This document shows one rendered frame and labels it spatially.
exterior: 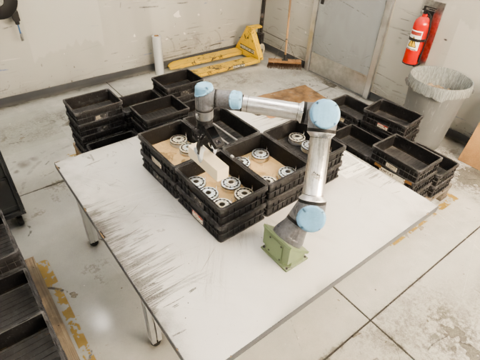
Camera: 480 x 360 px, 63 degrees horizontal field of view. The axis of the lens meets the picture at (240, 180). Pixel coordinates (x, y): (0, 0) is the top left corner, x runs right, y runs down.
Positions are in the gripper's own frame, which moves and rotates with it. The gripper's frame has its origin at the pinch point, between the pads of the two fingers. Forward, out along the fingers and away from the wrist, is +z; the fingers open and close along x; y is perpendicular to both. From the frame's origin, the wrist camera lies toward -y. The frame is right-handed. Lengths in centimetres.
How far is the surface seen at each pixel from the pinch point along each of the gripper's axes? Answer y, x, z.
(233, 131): 47, -50, 27
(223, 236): -16.3, 2.6, 35.8
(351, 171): -14, -96, 40
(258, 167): 7.9, -39.1, 26.5
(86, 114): 166, 6, 53
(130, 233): 15, 37, 39
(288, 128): 23, -75, 21
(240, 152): 22.1, -36.7, 23.5
